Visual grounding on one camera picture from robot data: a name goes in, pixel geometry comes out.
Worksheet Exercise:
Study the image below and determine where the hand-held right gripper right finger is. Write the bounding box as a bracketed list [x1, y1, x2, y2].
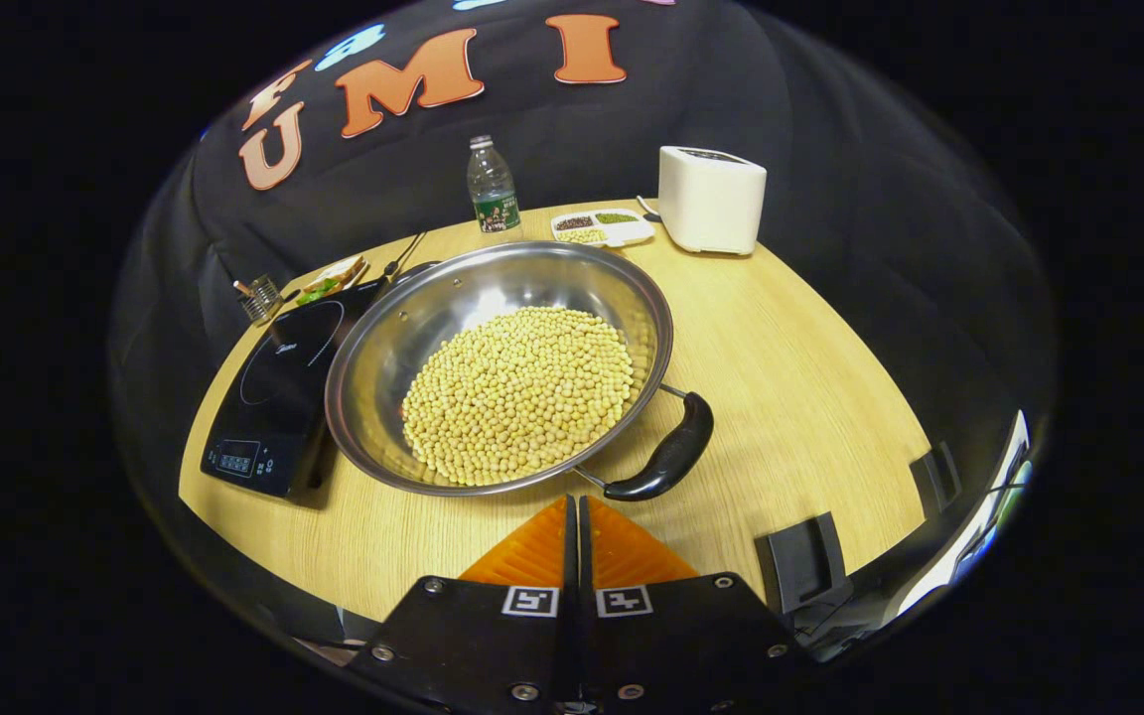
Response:
[579, 495, 801, 711]

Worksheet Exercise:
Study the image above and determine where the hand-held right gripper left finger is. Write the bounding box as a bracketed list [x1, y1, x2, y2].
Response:
[349, 495, 581, 711]

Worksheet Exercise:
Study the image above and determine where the stainless steel pot of soybeans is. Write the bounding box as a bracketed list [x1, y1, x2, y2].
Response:
[324, 240, 715, 502]

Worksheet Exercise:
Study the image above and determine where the black induction cooktop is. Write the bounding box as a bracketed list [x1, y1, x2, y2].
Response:
[200, 278, 390, 500]

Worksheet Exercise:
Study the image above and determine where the sandwich on white plate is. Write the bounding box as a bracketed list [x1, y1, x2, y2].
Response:
[294, 255, 371, 306]

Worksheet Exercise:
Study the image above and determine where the white divided tray of beans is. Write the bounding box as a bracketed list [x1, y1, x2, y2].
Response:
[549, 209, 655, 248]

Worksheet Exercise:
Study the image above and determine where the white toaster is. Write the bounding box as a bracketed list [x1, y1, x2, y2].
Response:
[658, 146, 768, 257]

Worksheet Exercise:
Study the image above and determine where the clear plastic water bottle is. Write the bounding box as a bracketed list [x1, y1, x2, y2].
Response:
[466, 135, 523, 235]

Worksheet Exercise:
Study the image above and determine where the black backdrop cloth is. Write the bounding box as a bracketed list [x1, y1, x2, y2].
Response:
[110, 0, 1055, 557]

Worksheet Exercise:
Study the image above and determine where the black bracket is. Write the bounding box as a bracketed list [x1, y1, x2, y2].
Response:
[910, 441, 962, 517]

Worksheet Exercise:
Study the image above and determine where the black cooktop power cable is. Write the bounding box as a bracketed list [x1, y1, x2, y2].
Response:
[380, 230, 428, 281]

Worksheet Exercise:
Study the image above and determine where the wire mesh holder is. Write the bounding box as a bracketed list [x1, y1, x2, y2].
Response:
[234, 274, 285, 327]

